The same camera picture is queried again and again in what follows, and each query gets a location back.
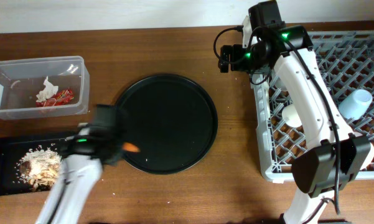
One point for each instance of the red snack wrapper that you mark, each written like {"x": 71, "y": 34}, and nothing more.
{"x": 61, "y": 98}

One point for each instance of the brown food scrap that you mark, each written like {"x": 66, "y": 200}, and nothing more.
{"x": 25, "y": 168}

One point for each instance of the white cup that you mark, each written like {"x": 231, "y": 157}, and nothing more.
{"x": 291, "y": 117}

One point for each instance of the white plastic fork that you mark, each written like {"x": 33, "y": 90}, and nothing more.
{"x": 266, "y": 100}

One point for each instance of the pale grey plate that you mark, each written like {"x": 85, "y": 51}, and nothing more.
{"x": 280, "y": 85}

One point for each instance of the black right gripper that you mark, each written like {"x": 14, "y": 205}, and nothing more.
{"x": 236, "y": 50}

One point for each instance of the white bowl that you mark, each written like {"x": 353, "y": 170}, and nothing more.
{"x": 362, "y": 152}

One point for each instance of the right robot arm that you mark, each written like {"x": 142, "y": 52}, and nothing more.
{"x": 335, "y": 153}

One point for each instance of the nut shell pieces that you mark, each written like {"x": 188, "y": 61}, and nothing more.
{"x": 44, "y": 177}

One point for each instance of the white tissue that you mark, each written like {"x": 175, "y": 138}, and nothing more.
{"x": 49, "y": 91}

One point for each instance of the round black tray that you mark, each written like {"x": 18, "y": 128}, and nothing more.
{"x": 171, "y": 119}

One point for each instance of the black rectangular tray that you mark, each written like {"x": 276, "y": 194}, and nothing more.
{"x": 13, "y": 149}

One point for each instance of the rice leftovers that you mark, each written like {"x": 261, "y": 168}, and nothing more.
{"x": 39, "y": 159}

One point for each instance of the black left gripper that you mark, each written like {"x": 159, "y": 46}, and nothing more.
{"x": 124, "y": 133}

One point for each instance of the light blue cup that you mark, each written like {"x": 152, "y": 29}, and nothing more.
{"x": 356, "y": 104}

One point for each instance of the grey dishwasher rack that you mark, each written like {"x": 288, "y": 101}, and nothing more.
{"x": 346, "y": 63}

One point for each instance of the clear plastic bin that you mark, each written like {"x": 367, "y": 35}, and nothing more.
{"x": 21, "y": 81}

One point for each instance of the orange carrot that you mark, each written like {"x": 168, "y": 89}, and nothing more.
{"x": 130, "y": 147}

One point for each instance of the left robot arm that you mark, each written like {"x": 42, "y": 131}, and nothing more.
{"x": 96, "y": 144}

